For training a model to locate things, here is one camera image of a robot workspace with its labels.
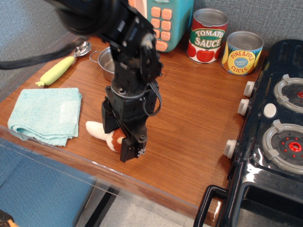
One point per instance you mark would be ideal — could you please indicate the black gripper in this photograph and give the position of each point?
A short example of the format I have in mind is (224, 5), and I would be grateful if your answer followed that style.
(129, 112)

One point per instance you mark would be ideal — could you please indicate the plush brown white mushroom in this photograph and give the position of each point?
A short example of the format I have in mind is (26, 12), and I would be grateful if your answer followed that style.
(113, 139)

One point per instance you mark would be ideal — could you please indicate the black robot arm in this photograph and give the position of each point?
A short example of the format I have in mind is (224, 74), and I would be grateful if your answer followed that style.
(130, 35)

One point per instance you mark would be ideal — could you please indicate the small metal pot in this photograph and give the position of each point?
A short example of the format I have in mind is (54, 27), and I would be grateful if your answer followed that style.
(105, 61)

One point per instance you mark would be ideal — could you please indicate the light blue folded cloth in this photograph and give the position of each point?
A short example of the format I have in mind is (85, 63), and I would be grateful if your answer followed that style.
(50, 115)

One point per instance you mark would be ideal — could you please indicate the clear acrylic table guard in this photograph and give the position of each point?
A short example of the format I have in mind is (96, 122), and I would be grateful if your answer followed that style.
(44, 187)

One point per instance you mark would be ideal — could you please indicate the teal toy microwave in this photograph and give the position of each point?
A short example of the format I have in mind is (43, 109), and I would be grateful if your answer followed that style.
(170, 19)

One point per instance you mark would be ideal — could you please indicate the orange plush object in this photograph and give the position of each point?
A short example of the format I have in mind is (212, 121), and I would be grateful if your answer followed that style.
(7, 223)

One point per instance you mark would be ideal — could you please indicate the tomato sauce can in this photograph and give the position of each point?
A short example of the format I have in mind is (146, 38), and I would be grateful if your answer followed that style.
(207, 33)

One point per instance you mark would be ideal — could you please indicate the pineapple slices can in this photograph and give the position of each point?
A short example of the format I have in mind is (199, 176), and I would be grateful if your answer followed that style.
(242, 52)

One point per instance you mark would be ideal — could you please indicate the black toy stove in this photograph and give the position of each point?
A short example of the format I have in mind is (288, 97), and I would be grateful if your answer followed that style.
(266, 175)

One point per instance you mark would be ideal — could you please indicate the spoon with green handle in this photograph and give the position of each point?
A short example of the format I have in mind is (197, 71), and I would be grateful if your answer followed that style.
(61, 67)

